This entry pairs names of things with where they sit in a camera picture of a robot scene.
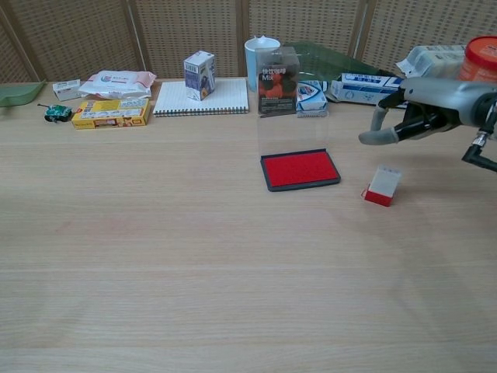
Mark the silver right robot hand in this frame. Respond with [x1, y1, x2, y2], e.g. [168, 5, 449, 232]
[358, 76, 497, 148]

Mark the red and white stamp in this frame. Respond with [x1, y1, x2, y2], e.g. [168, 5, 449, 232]
[363, 163, 403, 208]

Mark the red ink pad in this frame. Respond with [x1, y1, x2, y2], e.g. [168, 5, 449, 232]
[256, 111, 343, 193]

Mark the white noodle package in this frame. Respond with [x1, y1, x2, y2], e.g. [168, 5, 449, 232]
[395, 44, 467, 81]

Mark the orange round canister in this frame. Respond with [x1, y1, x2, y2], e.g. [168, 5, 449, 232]
[457, 35, 497, 83]

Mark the white blue toothpaste box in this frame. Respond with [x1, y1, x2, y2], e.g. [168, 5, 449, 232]
[325, 71, 407, 107]

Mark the blue white soap pack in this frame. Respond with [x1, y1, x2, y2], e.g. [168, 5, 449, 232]
[295, 79, 328, 119]

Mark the dark coffee mix box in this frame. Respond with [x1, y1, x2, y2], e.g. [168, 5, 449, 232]
[255, 46, 301, 117]

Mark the white plastic cup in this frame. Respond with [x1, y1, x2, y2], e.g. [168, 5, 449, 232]
[243, 34, 282, 94]

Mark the small purple white carton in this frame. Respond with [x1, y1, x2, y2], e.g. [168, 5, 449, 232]
[182, 50, 217, 103]

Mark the wooden woven folding screen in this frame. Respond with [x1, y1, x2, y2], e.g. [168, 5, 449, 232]
[0, 0, 497, 85]

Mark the white spiral notebook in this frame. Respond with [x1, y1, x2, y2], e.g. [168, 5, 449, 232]
[152, 77, 251, 118]

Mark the white pink wet wipes pack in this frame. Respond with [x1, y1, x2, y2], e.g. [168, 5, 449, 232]
[78, 69, 158, 101]

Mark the yellow flat cardboard box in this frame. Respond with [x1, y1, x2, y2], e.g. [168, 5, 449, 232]
[70, 97, 153, 131]

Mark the small white cardboard box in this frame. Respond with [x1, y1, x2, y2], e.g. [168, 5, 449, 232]
[51, 78, 82, 103]

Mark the small green toy tank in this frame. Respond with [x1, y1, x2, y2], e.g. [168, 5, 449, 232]
[36, 101, 74, 125]

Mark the green plastic dustpan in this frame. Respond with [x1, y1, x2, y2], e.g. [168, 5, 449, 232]
[0, 78, 47, 109]

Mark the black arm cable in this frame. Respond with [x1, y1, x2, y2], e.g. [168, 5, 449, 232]
[461, 131, 497, 174]

